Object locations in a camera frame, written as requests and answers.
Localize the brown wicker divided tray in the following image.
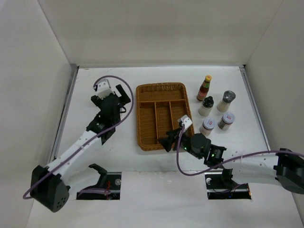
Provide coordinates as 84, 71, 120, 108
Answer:
136, 82, 192, 151

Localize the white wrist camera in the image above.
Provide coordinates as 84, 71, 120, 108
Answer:
94, 79, 113, 100
178, 115, 192, 131

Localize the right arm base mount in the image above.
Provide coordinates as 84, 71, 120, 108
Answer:
205, 169, 251, 200

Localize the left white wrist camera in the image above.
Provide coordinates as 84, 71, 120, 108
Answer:
94, 79, 113, 100

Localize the dark spice jar red label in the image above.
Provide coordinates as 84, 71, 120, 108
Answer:
218, 112, 235, 131

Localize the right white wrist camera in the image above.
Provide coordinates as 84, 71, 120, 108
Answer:
178, 115, 192, 131

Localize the white grinder grey top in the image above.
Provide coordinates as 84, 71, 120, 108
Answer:
217, 90, 236, 113

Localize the red sauce bottle yellow cap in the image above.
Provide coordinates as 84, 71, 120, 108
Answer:
197, 75, 212, 101

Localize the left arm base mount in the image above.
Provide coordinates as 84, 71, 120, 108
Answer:
76, 163, 122, 200

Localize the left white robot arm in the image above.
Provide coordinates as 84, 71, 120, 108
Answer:
29, 85, 134, 213

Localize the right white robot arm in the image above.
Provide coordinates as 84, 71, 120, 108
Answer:
158, 127, 304, 194

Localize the white bottle black cap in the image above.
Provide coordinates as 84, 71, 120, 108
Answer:
199, 96, 214, 116

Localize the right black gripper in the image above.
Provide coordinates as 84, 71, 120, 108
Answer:
158, 127, 203, 160

